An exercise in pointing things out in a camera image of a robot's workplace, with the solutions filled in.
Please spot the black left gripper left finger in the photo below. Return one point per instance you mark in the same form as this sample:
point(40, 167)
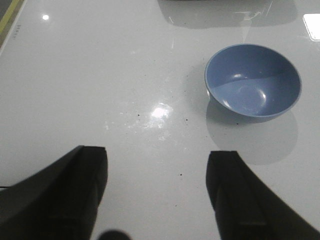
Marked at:
point(59, 202)

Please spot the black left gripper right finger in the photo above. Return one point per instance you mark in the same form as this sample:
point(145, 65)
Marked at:
point(245, 208)

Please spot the blue bowl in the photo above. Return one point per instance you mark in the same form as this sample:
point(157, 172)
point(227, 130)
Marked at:
point(252, 82)

